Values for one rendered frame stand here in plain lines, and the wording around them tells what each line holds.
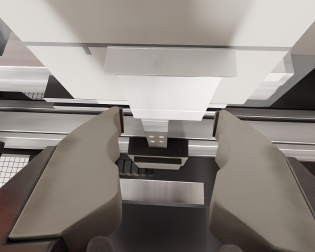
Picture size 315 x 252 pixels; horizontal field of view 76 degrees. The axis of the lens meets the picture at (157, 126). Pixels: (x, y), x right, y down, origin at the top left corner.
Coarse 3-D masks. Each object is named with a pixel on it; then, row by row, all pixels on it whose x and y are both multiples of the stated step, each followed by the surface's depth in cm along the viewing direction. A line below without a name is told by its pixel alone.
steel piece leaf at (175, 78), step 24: (120, 48) 14; (144, 48) 14; (168, 48) 13; (192, 48) 13; (216, 48) 13; (120, 72) 13; (144, 72) 13; (168, 72) 13; (192, 72) 13; (216, 72) 13; (144, 96) 20; (168, 96) 20; (192, 96) 20
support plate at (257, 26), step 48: (0, 0) 11; (48, 0) 11; (96, 0) 11; (144, 0) 10; (192, 0) 10; (240, 0) 10; (288, 0) 10; (48, 48) 14; (96, 48) 14; (96, 96) 21; (240, 96) 19
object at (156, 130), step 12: (144, 120) 26; (156, 120) 26; (156, 132) 30; (132, 144) 40; (144, 144) 40; (156, 144) 38; (168, 144) 40; (180, 144) 40; (132, 156) 41; (144, 156) 40; (156, 156) 39; (168, 156) 39; (180, 156) 39; (168, 168) 46
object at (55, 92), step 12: (48, 84) 23; (60, 84) 23; (48, 96) 22; (60, 96) 22; (72, 96) 22; (60, 108) 25; (72, 108) 25; (84, 108) 24; (96, 108) 24; (108, 108) 24; (216, 108) 23
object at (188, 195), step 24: (144, 192) 20; (168, 192) 20; (192, 192) 20; (144, 216) 18; (168, 216) 18; (192, 216) 18; (120, 240) 18; (144, 240) 18; (168, 240) 18; (192, 240) 18
